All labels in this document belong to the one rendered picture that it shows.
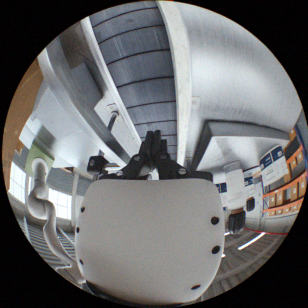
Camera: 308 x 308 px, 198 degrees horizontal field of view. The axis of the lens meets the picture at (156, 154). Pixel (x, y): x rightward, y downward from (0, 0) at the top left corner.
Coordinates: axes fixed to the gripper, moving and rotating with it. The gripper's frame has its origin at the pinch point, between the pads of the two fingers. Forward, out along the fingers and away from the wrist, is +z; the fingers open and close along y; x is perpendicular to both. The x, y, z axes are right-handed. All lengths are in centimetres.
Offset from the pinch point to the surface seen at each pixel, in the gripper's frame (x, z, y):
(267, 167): -19, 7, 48
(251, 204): -52, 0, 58
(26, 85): 18.8, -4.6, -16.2
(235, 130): -3.6, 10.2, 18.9
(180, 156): -6.6, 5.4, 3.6
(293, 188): -125, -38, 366
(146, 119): 1.4, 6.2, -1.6
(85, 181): -379, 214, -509
